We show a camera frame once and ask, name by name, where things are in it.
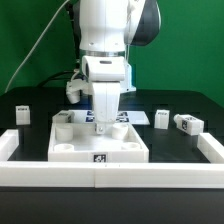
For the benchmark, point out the white square tabletop part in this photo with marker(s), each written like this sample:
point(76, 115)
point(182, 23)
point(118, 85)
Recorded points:
point(74, 142)

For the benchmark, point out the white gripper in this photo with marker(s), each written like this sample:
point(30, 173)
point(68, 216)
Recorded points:
point(104, 75)

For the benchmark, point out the white U-shaped fence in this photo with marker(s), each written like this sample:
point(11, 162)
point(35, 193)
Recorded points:
point(103, 175)

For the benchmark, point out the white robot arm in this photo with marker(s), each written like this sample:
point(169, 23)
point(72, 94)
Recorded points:
point(107, 28)

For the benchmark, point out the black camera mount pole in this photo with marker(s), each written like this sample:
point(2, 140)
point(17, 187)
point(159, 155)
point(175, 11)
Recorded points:
point(73, 10)

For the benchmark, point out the white tag base sheet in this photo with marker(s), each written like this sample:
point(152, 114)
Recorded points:
point(133, 117)

